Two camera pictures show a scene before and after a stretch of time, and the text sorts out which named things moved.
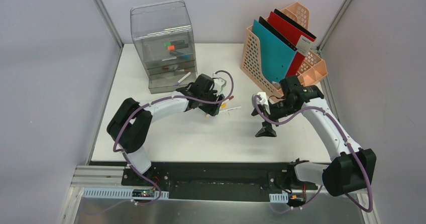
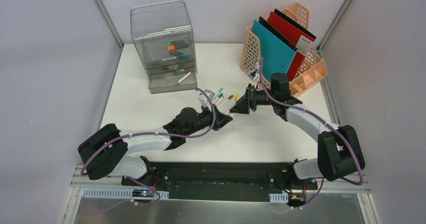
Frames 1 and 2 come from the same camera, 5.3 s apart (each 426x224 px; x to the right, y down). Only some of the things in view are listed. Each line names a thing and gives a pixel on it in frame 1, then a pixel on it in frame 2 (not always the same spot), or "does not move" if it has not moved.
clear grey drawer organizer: (163, 34) does not move
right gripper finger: (267, 130) to (247, 102)
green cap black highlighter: (174, 42) does not move
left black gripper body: (215, 103) to (216, 116)
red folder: (299, 38) does not move
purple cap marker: (183, 78) does not move
